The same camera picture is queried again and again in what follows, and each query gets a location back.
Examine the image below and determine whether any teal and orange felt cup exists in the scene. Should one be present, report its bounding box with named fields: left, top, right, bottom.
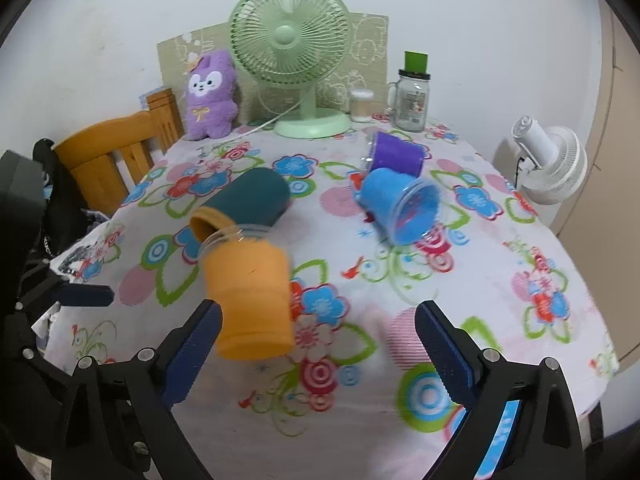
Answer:
left=190, top=167, right=291, bottom=242

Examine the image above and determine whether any black blue-tipped left gripper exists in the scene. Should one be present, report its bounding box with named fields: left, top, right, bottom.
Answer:
left=0, top=148, right=116, bottom=480

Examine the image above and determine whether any glass mason jar mug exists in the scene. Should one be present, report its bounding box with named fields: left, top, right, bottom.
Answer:
left=386, top=70, right=431, bottom=132

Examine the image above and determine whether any cotton swab container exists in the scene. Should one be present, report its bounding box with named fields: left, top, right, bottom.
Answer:
left=349, top=88, right=374, bottom=122

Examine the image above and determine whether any purple felt plastic cup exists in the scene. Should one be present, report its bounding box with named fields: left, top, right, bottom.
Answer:
left=366, top=131, right=425, bottom=177

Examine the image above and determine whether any blue felt plastic cup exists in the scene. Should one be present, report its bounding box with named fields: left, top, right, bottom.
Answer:
left=356, top=168, right=440, bottom=246

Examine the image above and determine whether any floral tablecloth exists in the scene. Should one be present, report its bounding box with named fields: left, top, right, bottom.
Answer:
left=44, top=125, right=618, bottom=479

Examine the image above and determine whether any white fan power cable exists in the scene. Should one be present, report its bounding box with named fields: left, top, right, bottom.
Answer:
left=238, top=93, right=306, bottom=134

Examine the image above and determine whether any purple plush toy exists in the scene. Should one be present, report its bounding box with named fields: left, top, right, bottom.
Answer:
left=184, top=49, right=239, bottom=141

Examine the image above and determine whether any white clip fan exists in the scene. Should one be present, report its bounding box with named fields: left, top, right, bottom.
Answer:
left=511, top=115, right=588, bottom=206

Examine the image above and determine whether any green card behind jar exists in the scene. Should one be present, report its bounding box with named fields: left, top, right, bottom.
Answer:
left=404, top=51, right=428, bottom=74

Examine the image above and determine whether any wooden chair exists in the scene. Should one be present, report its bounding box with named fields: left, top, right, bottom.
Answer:
left=54, top=89, right=183, bottom=216

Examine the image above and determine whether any beige patterned board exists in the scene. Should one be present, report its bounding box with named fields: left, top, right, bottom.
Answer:
left=157, top=13, right=388, bottom=126

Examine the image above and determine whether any green desk fan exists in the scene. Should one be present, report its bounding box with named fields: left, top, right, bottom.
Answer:
left=229, top=0, right=352, bottom=140

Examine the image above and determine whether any orange felt plastic cup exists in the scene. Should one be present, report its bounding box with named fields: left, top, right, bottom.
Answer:
left=198, top=224, right=294, bottom=361

